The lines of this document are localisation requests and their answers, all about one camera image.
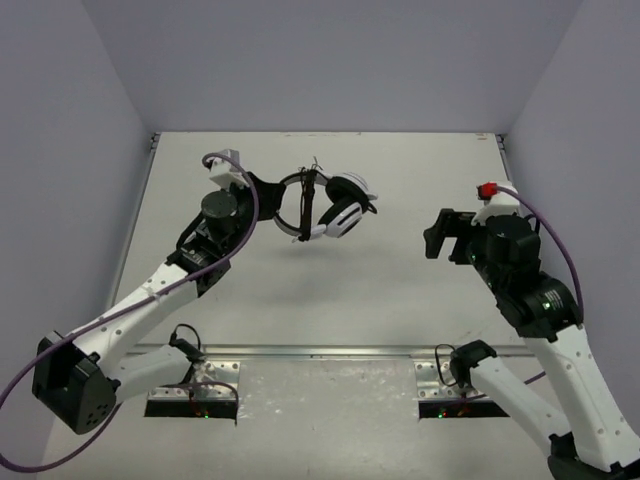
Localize white and black headphones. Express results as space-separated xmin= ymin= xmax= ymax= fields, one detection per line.
xmin=273 ymin=168 xmax=379 ymax=242

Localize metal base mounting plate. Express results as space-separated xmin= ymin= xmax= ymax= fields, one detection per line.
xmin=144 ymin=345 xmax=507 ymax=419

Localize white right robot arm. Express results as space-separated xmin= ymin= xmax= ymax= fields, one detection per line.
xmin=423 ymin=209 xmax=639 ymax=479

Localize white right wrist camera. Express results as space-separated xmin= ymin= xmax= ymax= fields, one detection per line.
xmin=471 ymin=181 xmax=520 ymax=226

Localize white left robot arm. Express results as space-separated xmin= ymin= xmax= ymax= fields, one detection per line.
xmin=32 ymin=175 xmax=285 ymax=434

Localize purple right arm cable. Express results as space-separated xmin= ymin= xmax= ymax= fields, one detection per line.
xmin=499 ymin=184 xmax=586 ymax=386

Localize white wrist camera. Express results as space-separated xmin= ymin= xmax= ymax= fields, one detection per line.
xmin=471 ymin=181 xmax=520 ymax=226
xmin=201 ymin=149 xmax=248 ymax=190

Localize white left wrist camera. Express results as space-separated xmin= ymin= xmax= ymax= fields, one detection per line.
xmin=201 ymin=149 xmax=248 ymax=190

